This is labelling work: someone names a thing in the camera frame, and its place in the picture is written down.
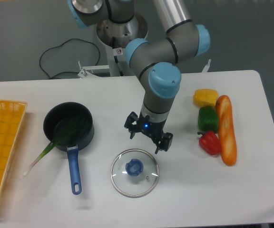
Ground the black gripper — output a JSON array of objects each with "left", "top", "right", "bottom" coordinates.
[{"left": 124, "top": 112, "right": 173, "bottom": 154}]

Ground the glass pot lid blue knob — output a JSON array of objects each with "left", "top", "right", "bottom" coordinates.
[{"left": 109, "top": 148, "right": 160, "bottom": 199}]

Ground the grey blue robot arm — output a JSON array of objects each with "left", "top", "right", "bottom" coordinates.
[{"left": 68, "top": 0, "right": 211, "bottom": 151}]

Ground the green bell pepper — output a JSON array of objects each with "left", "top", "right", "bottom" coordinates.
[{"left": 198, "top": 106, "right": 219, "bottom": 133}]

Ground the red bell pepper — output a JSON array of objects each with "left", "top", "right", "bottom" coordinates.
[{"left": 197, "top": 131, "right": 222, "bottom": 156}]

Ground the yellow bell pepper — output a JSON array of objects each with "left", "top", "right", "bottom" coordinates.
[{"left": 193, "top": 89, "right": 219, "bottom": 107}]

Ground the orange baguette bread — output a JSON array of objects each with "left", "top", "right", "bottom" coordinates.
[{"left": 215, "top": 95, "right": 237, "bottom": 166}]

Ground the green spring onion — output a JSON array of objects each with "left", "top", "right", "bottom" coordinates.
[{"left": 23, "top": 115, "right": 90, "bottom": 177}]

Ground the black saucepan blue handle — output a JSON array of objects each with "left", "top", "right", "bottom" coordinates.
[{"left": 43, "top": 102, "right": 94, "bottom": 195}]

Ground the white metal base frame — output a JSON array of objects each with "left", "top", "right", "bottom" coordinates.
[{"left": 77, "top": 59, "right": 211, "bottom": 79}]

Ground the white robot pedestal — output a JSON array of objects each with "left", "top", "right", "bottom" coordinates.
[{"left": 97, "top": 13, "right": 148, "bottom": 76}]

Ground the black cable on floor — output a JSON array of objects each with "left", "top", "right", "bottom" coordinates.
[{"left": 39, "top": 38, "right": 101, "bottom": 80}]

